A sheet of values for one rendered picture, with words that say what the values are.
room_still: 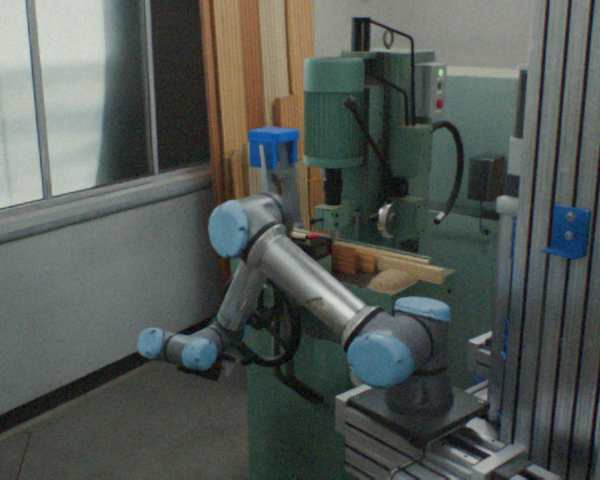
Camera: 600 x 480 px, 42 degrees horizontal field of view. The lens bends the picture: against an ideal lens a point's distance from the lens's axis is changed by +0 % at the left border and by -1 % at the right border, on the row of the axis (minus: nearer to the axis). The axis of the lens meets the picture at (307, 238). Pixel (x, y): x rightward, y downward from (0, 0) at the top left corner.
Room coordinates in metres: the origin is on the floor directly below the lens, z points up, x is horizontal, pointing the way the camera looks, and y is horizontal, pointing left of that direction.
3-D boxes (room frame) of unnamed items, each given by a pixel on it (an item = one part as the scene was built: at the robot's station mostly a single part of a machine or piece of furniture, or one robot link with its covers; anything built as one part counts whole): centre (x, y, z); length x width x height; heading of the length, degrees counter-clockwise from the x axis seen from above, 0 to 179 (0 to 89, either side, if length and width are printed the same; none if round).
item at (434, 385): (1.55, -0.24, 0.87); 0.15 x 0.15 x 0.10
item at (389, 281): (2.08, -0.24, 0.92); 0.14 x 0.09 x 0.04; 142
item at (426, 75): (2.48, -0.39, 1.40); 0.10 x 0.06 x 0.16; 142
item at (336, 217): (2.33, -0.09, 1.03); 0.14 x 0.07 x 0.09; 142
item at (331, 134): (2.32, -0.08, 1.35); 0.18 x 0.18 x 0.31
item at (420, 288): (2.22, -0.03, 0.87); 0.61 x 0.30 x 0.06; 52
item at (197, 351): (1.77, 0.27, 0.84); 0.11 x 0.11 x 0.08; 55
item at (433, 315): (1.54, -0.24, 0.98); 0.13 x 0.12 x 0.14; 145
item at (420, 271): (2.25, -0.16, 0.92); 0.55 x 0.02 x 0.04; 52
